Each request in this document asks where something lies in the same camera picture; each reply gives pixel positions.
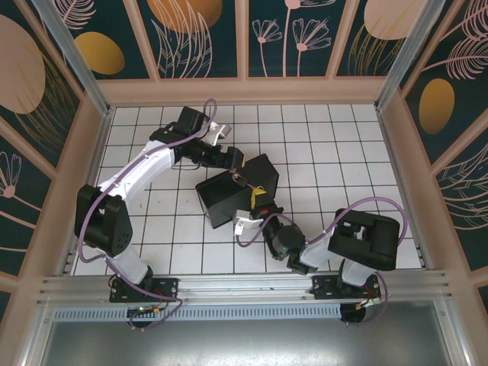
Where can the black box starry night lid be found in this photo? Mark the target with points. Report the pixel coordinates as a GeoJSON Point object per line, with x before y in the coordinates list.
{"type": "Point", "coordinates": [225, 202]}

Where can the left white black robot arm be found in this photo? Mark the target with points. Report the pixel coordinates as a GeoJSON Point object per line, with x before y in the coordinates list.
{"type": "Point", "coordinates": [103, 225]}

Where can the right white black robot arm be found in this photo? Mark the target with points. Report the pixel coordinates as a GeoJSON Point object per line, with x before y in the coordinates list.
{"type": "Point", "coordinates": [366, 240]}

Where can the grey metal sheet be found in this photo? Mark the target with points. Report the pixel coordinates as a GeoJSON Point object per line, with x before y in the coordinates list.
{"type": "Point", "coordinates": [244, 343]}

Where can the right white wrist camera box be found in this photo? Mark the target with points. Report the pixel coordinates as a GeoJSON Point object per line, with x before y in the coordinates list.
{"type": "Point", "coordinates": [244, 219]}

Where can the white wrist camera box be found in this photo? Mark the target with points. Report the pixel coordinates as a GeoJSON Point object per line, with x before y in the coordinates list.
{"type": "Point", "coordinates": [244, 219]}
{"type": "Point", "coordinates": [219, 131]}

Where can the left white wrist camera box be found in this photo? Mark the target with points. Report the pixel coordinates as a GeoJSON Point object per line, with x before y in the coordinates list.
{"type": "Point", "coordinates": [219, 131]}

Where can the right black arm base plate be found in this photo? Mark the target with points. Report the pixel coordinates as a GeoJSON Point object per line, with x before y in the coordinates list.
{"type": "Point", "coordinates": [322, 287]}

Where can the long aluminium mounting rail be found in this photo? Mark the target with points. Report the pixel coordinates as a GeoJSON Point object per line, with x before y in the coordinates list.
{"type": "Point", "coordinates": [244, 286]}

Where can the aluminium side rail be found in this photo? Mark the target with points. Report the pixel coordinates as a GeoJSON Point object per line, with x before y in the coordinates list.
{"type": "Point", "coordinates": [392, 152]}
{"type": "Point", "coordinates": [97, 152]}

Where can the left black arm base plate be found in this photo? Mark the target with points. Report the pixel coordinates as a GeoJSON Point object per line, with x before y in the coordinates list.
{"type": "Point", "coordinates": [167, 289]}

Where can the aluminium corner post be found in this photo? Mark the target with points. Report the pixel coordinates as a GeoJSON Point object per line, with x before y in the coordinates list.
{"type": "Point", "coordinates": [75, 57]}
{"type": "Point", "coordinates": [402, 57]}

